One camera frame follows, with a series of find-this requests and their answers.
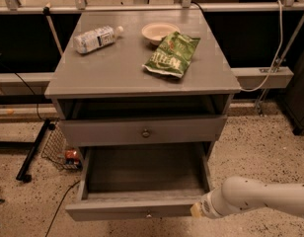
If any white cable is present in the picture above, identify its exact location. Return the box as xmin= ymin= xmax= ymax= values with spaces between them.
xmin=239 ymin=0 xmax=284 ymax=93

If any wire mesh basket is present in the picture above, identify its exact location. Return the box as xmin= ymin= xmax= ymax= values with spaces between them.
xmin=41 ymin=123 xmax=82 ymax=171

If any green chip bag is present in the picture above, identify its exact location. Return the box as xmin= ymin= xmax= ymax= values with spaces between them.
xmin=142 ymin=32 xmax=200 ymax=78

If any metal railing frame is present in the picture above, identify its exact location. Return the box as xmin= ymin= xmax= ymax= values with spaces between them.
xmin=0 ymin=0 xmax=304 ymax=104

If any black metal bar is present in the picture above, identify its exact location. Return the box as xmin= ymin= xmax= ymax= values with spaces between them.
xmin=16 ymin=119 xmax=51 ymax=183

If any black floor cable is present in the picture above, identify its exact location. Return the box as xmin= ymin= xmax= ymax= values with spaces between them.
xmin=43 ymin=179 xmax=81 ymax=237

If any dark cabinet at right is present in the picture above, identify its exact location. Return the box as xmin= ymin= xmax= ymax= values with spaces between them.
xmin=282 ymin=49 xmax=304 ymax=135

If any white ceramic bowl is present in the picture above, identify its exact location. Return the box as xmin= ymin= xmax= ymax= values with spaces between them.
xmin=141 ymin=23 xmax=180 ymax=45

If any red can in basket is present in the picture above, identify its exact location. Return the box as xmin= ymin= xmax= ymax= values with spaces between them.
xmin=64 ymin=149 xmax=79 ymax=162

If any grey drawer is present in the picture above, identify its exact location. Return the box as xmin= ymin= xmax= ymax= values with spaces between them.
xmin=59 ymin=115 xmax=227 ymax=147
xmin=66 ymin=142 xmax=211 ymax=221

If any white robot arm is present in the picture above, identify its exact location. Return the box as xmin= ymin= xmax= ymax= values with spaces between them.
xmin=190 ymin=177 xmax=304 ymax=219

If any wooden stick with black tip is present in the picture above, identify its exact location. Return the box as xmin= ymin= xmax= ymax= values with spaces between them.
xmin=42 ymin=2 xmax=63 ymax=56

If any grey wooden drawer cabinet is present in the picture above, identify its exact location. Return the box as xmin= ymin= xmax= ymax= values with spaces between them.
xmin=44 ymin=9 xmax=242 ymax=163

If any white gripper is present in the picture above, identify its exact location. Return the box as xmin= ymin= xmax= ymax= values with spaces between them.
xmin=190 ymin=188 xmax=222 ymax=219

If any grey top drawer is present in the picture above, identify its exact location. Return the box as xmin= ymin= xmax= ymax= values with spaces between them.
xmin=59 ymin=115 xmax=227 ymax=147

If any clear plastic water bottle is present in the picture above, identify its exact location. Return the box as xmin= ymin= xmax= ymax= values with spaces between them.
xmin=73 ymin=26 xmax=123 ymax=54

